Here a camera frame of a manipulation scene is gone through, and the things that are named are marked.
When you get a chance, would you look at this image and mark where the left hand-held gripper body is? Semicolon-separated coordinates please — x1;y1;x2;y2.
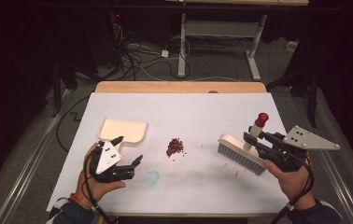
87;140;135;184

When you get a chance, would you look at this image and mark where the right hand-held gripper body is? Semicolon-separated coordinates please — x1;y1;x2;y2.
257;125;341;173

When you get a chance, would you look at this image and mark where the cream dustpan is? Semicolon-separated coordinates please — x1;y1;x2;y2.
97;117;148;153

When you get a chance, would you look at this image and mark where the cream brush with red cap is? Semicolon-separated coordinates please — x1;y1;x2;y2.
217;112;270;177

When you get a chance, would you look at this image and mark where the pile of red beans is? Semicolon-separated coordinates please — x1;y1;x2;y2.
165;137;186;158

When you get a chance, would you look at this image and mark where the person's right hand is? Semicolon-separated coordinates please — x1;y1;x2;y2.
262;159;318;210

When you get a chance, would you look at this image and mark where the person's left hand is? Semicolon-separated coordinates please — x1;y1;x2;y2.
73;143;127;206

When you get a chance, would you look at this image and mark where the white board table cover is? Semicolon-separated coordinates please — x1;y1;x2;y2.
46;91;291;216

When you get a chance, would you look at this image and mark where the black metal stand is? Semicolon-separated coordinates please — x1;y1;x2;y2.
266;66;322;129
50;57;80;119

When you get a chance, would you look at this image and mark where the wooden table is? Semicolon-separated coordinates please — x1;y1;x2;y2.
94;81;279;218

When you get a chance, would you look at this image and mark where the small white box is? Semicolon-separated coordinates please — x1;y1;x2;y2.
286;40;299;53

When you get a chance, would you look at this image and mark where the right hand-held gripper cable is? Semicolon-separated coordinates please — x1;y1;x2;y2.
271;155;316;224

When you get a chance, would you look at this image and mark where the hand-held gripper cable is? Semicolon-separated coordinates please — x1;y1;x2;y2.
82;150;112;224
271;155;316;224

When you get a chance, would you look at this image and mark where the left hand-held gripper cable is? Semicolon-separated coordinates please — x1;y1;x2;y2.
82;150;112;224

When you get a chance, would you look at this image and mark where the red bracelet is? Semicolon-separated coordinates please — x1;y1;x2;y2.
69;193;85;205

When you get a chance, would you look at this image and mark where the black floor cable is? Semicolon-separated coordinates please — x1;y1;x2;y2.
55;94;91;153

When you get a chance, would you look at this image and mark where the metal floor rail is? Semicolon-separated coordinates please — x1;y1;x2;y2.
0;89;75;224
299;90;353;224

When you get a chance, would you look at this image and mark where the tangle of floor cables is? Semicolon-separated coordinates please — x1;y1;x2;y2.
110;22;194;81

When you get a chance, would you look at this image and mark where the white metal desk frame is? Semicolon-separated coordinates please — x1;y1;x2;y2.
164;0;310;82

